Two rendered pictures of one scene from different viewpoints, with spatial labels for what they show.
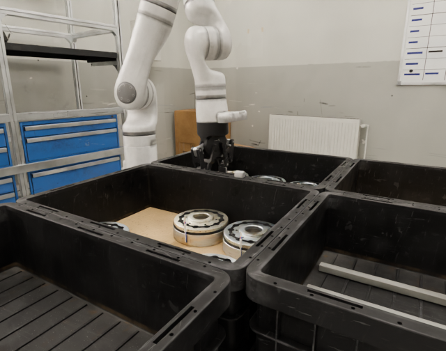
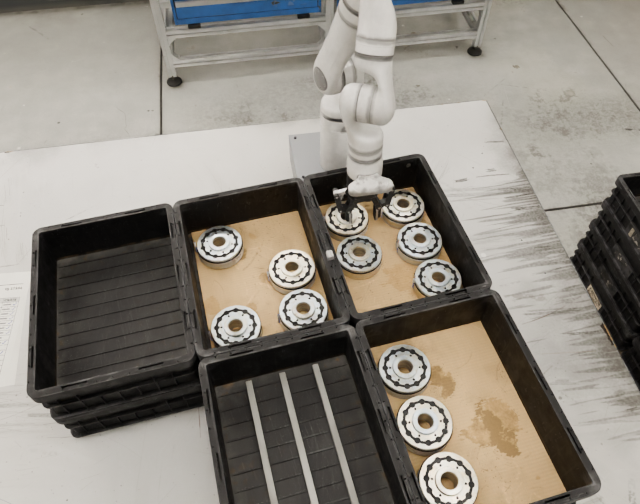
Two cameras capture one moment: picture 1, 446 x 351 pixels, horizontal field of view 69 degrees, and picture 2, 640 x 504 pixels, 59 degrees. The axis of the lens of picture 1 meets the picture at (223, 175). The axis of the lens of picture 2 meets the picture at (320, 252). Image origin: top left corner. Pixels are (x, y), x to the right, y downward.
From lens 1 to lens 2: 0.93 m
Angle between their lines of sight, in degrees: 51
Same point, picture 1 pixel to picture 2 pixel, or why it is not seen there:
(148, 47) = (340, 48)
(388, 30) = not seen: outside the picture
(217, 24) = (378, 90)
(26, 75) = not seen: outside the picture
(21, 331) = (149, 295)
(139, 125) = (331, 109)
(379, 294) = (316, 409)
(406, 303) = (320, 425)
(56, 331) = (160, 305)
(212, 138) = not seen: hidden behind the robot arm
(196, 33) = (343, 102)
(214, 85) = (358, 151)
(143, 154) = (331, 137)
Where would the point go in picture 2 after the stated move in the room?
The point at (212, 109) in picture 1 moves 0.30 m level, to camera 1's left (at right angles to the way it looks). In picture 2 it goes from (353, 170) to (254, 104)
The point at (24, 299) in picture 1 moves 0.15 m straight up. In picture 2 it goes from (162, 271) to (146, 229)
